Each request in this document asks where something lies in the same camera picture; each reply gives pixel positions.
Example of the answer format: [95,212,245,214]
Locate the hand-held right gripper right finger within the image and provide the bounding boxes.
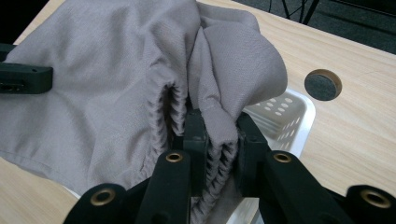
[234,111,272,198]

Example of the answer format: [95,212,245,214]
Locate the black metal stand legs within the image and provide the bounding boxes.
[268,0,322,26]

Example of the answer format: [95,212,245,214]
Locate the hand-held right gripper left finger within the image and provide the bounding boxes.
[182,108,209,198]

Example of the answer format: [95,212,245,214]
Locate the grey shorts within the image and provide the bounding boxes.
[0,0,289,224]

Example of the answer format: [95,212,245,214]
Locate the white perforated plastic basket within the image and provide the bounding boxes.
[63,88,317,224]

